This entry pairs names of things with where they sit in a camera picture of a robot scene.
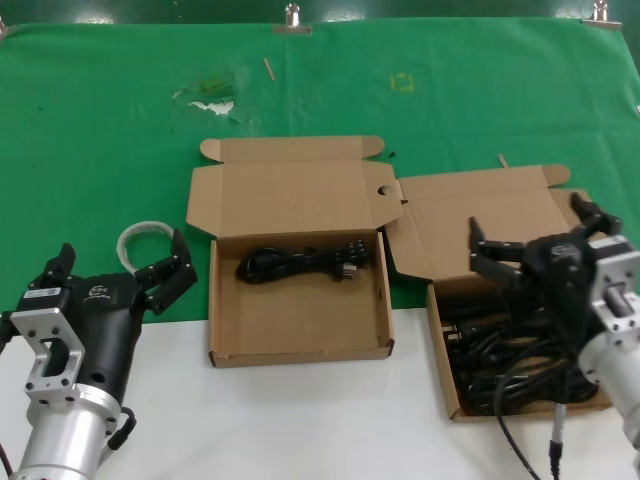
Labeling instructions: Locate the silver left wrist bracket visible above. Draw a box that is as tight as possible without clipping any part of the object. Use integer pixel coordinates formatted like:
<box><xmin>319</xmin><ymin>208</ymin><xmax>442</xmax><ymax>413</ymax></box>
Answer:
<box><xmin>9</xmin><ymin>307</ymin><xmax>85</xmax><ymax>404</ymax></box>

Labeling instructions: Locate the green table cloth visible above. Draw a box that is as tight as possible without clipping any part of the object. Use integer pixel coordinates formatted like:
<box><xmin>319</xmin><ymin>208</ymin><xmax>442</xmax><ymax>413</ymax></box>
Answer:
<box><xmin>0</xmin><ymin>17</ymin><xmax>640</xmax><ymax>327</ymax></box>

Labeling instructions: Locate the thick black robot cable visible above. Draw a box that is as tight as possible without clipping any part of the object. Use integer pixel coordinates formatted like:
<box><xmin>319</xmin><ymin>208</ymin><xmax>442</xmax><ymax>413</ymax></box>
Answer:
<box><xmin>494</xmin><ymin>374</ymin><xmax>546</xmax><ymax>480</ymax></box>

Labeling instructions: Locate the clear tape roll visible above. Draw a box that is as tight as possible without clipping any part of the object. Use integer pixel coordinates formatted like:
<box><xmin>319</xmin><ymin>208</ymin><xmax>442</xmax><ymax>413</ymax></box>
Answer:
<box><xmin>116</xmin><ymin>219</ymin><xmax>177</xmax><ymax>277</ymax></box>

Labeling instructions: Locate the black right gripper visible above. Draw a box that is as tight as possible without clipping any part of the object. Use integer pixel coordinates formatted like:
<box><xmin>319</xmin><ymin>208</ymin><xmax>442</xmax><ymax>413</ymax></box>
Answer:
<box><xmin>467</xmin><ymin>192</ymin><xmax>624</xmax><ymax>361</ymax></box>

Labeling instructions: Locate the cardboard box with round hole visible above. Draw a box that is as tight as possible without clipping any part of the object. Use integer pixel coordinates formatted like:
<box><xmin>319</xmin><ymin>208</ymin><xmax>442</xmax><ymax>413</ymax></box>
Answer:
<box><xmin>185</xmin><ymin>134</ymin><xmax>405</xmax><ymax>370</ymax></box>

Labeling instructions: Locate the pile of black power cables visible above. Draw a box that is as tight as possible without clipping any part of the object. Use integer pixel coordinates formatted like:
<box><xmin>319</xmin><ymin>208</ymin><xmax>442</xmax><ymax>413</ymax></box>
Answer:
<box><xmin>437</xmin><ymin>287</ymin><xmax>601</xmax><ymax>417</ymax></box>

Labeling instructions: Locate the robot cable with silver connector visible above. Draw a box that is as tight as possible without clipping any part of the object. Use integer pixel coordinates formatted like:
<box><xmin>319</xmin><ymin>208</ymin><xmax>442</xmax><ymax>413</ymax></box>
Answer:
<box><xmin>547</xmin><ymin>402</ymin><xmax>569</xmax><ymax>480</ymax></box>

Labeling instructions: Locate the cardboard box with oval hole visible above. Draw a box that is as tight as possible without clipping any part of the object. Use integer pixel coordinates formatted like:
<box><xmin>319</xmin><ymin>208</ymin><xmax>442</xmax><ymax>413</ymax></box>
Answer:
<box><xmin>382</xmin><ymin>163</ymin><xmax>632</xmax><ymax>424</ymax></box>

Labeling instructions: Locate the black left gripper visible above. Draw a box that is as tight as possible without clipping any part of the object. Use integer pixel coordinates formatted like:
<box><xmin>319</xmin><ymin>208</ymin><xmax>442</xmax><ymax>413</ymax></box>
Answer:
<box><xmin>19</xmin><ymin>228</ymin><xmax>198</xmax><ymax>402</ymax></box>

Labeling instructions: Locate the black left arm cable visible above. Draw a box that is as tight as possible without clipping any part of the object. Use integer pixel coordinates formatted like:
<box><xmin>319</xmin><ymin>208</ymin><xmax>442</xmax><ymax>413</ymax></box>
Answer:
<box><xmin>102</xmin><ymin>405</ymin><xmax>137</xmax><ymax>454</ymax></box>

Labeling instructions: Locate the black power cable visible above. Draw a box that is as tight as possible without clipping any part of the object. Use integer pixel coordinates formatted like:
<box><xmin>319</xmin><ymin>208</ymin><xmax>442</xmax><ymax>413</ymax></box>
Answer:
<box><xmin>235</xmin><ymin>239</ymin><xmax>372</xmax><ymax>287</ymax></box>

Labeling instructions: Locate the silver binder clip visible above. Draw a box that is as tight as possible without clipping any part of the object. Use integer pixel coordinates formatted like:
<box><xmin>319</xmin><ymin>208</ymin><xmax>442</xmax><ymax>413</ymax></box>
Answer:
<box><xmin>582</xmin><ymin>0</ymin><xmax>624</xmax><ymax>30</ymax></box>
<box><xmin>272</xmin><ymin>2</ymin><xmax>314</xmax><ymax>35</ymax></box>

